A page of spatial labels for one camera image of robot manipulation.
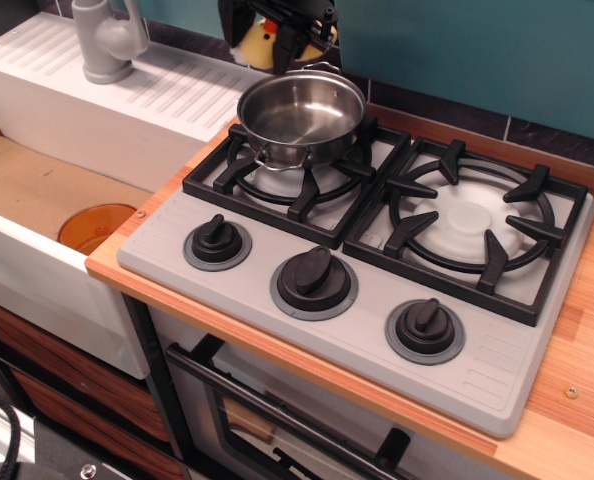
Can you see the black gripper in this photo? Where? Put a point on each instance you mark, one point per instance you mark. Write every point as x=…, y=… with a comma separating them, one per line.
x=294, y=42

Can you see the yellow stuffed duck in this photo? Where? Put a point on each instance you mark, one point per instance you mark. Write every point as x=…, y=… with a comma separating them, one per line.
x=256, y=49

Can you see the stainless steel pan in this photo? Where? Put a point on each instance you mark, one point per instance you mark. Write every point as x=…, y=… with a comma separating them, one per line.
x=302, y=119

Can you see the black left stove knob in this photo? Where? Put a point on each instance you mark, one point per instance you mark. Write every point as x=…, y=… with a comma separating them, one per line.
x=217, y=245

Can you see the black stove knob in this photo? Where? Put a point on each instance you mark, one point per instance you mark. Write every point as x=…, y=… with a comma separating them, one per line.
x=314, y=286
x=217, y=245
x=425, y=332

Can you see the black middle stove knob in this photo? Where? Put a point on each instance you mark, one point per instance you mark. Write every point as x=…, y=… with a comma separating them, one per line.
x=314, y=286

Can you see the grey toy stove top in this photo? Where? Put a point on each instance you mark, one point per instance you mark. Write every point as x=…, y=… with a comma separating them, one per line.
x=486, y=386

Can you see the black right stove knob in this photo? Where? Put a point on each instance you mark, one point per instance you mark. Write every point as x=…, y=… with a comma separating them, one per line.
x=425, y=332

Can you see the teal cabinet left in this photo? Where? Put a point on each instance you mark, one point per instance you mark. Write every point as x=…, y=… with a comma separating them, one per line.
x=200, y=16

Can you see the teal cabinet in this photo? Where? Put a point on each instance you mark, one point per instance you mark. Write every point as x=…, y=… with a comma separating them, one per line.
x=200, y=16
x=533, y=60

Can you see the grey toy faucet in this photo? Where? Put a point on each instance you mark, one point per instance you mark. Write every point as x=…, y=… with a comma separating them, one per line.
x=108, y=45

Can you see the black left burner grate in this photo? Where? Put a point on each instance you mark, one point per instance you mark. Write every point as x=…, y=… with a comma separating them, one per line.
x=317, y=204

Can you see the black burner grate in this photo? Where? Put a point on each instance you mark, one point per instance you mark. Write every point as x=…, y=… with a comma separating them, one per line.
x=317, y=204
x=497, y=236

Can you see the white toy sink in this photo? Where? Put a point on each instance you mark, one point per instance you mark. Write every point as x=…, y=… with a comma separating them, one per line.
x=67, y=144

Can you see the orange sink drain plug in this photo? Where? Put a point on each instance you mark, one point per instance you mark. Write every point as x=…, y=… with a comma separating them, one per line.
x=86, y=230

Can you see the teal cabinet right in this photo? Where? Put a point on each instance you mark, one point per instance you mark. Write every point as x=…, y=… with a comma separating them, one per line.
x=533, y=60

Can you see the black right burner grate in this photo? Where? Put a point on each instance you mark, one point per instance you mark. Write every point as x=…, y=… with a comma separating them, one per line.
x=497, y=236

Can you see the wooden drawer fronts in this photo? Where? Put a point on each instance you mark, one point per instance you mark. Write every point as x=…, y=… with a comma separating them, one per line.
x=100, y=408

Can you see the oven door with black handle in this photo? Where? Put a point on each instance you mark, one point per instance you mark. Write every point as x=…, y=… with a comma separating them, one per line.
x=198, y=363

